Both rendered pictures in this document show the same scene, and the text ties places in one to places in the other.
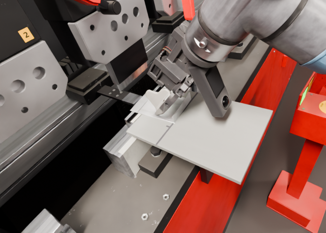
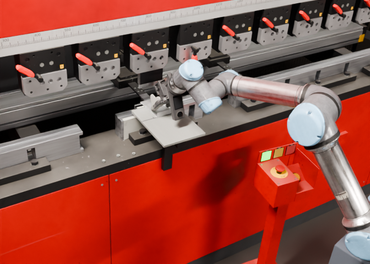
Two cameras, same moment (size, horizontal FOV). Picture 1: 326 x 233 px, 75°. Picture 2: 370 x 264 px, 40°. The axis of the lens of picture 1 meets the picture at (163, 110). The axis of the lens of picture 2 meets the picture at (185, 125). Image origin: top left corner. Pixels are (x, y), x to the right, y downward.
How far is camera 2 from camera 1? 1.55 m
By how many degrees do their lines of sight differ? 11
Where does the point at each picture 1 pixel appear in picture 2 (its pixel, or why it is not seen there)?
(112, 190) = (108, 140)
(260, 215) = not seen: outside the picture
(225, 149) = (169, 135)
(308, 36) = (196, 96)
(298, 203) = not seen: outside the picture
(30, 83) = (108, 70)
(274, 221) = not seen: outside the picture
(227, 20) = (177, 80)
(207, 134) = (167, 127)
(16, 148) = (68, 92)
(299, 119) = (257, 172)
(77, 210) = (85, 140)
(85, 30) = (135, 59)
